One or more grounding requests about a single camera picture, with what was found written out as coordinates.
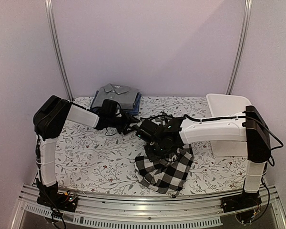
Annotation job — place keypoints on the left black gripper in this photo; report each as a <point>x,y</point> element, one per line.
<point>128,119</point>

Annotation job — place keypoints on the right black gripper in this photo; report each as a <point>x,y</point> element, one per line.
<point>153,157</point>

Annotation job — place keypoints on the black white checkered shirt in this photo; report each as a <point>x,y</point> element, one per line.
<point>165,176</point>

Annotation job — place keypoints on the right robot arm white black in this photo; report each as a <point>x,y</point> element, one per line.
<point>258,135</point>

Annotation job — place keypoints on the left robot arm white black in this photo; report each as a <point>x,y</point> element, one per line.
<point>48,125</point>

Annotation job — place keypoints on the folded blue checkered shirt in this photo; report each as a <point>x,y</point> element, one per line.
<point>133,111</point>

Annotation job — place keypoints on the folded grey polo shirt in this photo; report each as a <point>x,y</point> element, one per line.
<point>124,95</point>

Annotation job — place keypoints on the floral patterned table cloth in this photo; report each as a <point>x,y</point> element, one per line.
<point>104,161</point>

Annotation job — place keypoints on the white plastic basket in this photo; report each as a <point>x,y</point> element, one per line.
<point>221,105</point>

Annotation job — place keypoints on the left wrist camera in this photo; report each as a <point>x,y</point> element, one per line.
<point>108,108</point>

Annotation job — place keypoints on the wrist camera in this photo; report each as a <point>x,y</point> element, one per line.
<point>149,130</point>
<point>108,108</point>

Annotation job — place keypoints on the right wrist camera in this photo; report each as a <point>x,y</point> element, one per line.
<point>149,130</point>

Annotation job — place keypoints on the aluminium front rail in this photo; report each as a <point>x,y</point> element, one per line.
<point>104,211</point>

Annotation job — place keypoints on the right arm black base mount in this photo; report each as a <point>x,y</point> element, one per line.
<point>240,201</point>

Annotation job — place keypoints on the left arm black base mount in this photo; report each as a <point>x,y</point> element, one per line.
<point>61,201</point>

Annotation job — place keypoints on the right aluminium frame post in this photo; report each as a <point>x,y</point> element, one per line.
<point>241,46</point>

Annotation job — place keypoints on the aluminium frame post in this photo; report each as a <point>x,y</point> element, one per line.
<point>241,46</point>
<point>57,49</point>

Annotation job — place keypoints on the left aluminium frame post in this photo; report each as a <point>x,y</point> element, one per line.
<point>57,49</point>

